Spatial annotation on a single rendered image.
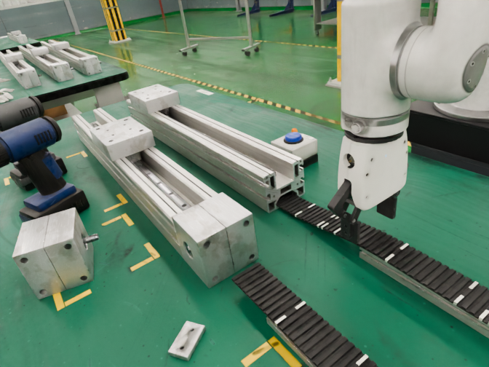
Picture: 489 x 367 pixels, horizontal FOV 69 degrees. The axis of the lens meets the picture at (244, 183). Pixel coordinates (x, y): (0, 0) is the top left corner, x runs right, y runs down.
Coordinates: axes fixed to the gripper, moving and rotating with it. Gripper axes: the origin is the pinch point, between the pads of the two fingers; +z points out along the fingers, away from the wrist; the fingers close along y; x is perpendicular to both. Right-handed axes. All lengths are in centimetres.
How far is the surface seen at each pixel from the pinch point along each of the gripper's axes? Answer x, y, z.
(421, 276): -10.4, -2.0, 2.7
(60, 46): 296, 9, -5
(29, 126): 52, -37, -15
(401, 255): -6.3, -0.5, 2.6
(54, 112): 360, -9, 57
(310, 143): 27.9, 14.5, 0.6
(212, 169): 41.4, -5.1, 4.0
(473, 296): -16.3, -0.4, 2.8
